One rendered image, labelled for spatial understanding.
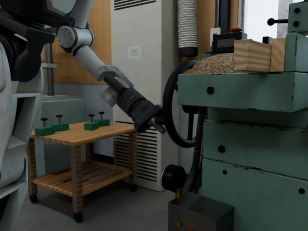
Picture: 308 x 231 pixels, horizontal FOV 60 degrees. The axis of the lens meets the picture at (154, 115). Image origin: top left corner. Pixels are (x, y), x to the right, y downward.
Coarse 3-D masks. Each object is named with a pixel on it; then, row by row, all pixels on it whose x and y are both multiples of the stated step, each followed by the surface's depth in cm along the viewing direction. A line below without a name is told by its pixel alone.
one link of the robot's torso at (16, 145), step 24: (0, 48) 70; (0, 72) 70; (0, 96) 72; (24, 96) 78; (0, 120) 75; (24, 120) 85; (0, 144) 77; (24, 144) 85; (0, 168) 78; (24, 168) 89
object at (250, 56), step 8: (240, 40) 35; (248, 40) 34; (240, 48) 35; (248, 48) 34; (256, 48) 36; (264, 48) 38; (240, 56) 35; (248, 56) 34; (256, 56) 36; (264, 56) 38; (240, 64) 35; (248, 64) 35; (256, 64) 36; (264, 64) 39
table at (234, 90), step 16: (192, 80) 50; (208, 80) 48; (224, 80) 46; (240, 80) 44; (256, 80) 42; (272, 80) 40; (288, 80) 39; (304, 80) 43; (192, 96) 50; (208, 96) 48; (224, 96) 46; (240, 96) 44; (256, 96) 42; (272, 96) 41; (288, 96) 39; (304, 96) 44; (288, 112) 40
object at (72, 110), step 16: (48, 48) 255; (48, 64) 255; (48, 80) 259; (48, 96) 253; (64, 96) 267; (48, 112) 240; (64, 112) 254; (80, 112) 270; (48, 144) 243; (64, 144) 257; (48, 160) 244; (64, 160) 258
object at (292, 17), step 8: (296, 8) 62; (304, 8) 61; (288, 16) 64; (296, 16) 62; (304, 16) 61; (288, 24) 64; (296, 24) 62; (304, 24) 62; (288, 32) 64; (296, 32) 63; (304, 32) 62
